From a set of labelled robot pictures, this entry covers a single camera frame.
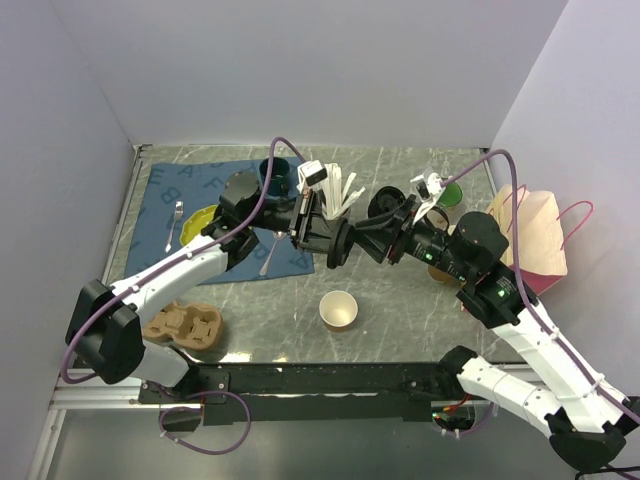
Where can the stack of paper cups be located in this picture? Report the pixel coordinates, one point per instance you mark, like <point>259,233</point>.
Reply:
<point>442,277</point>

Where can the pink paper gift bag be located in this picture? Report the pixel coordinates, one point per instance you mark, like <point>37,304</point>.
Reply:
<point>535,219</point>

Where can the silver spoon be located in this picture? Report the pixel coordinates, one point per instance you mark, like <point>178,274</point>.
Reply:
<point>278,236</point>

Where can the brown paper coffee cup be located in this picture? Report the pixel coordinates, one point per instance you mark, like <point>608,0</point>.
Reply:
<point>338,310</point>

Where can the dark teal mug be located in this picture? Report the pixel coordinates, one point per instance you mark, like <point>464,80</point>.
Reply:
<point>282,178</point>

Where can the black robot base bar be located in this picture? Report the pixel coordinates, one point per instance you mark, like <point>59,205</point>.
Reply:
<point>233,392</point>

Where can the yellow dotted plate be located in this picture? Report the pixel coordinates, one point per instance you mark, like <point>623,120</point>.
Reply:
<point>196,223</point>

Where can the black plastic cup lid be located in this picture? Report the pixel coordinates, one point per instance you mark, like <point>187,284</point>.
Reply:
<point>340,244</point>

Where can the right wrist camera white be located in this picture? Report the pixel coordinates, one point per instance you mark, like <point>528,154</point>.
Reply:
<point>427,186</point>

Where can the blue alphabet placemat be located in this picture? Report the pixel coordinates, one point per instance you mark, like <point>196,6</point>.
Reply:
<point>198,186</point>

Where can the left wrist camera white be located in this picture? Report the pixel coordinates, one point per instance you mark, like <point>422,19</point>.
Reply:
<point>310,173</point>

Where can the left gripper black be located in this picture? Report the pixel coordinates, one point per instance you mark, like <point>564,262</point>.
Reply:
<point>309,230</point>

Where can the silver fork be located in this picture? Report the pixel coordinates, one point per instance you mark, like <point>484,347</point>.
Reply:
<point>177,214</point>

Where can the green inside ceramic mug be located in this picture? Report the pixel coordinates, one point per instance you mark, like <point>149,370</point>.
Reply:
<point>451,197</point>

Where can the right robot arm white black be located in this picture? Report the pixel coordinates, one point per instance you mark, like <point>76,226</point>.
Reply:
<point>584,418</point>

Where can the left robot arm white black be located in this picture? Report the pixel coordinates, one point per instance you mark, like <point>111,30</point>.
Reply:
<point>105,330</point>

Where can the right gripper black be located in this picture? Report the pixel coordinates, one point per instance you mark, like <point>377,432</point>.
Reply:
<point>375,237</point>

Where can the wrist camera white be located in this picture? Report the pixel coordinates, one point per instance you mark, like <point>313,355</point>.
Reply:
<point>427,186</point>
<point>310,173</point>

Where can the stack of black lids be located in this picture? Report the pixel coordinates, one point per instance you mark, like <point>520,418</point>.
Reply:
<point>386,199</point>

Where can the brown cardboard cup carrier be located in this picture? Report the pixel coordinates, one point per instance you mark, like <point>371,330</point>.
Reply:
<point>196,326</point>

